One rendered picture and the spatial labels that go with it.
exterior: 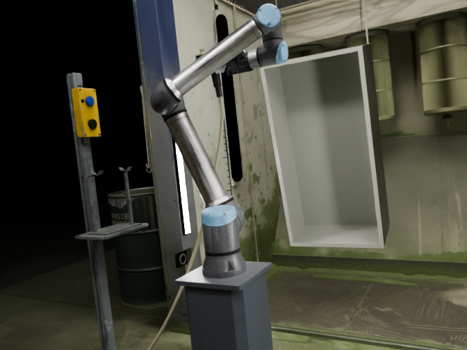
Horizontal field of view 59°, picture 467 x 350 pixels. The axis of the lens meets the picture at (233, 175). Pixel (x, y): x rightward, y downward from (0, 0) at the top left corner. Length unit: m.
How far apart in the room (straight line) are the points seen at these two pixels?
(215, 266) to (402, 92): 2.69
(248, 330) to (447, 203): 2.30
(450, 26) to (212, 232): 2.54
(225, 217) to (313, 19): 2.43
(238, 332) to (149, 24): 1.86
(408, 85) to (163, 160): 2.29
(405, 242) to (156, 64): 2.29
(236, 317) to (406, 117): 2.71
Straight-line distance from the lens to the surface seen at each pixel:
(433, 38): 3.60
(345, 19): 3.69
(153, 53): 2.69
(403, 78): 3.97
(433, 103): 3.55
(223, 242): 1.71
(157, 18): 2.71
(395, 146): 3.93
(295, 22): 3.82
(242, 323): 1.71
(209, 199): 1.88
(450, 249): 3.51
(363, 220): 3.04
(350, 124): 2.85
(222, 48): 1.76
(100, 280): 2.45
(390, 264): 3.53
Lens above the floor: 1.16
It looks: 4 degrees down
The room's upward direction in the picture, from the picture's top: 6 degrees counter-clockwise
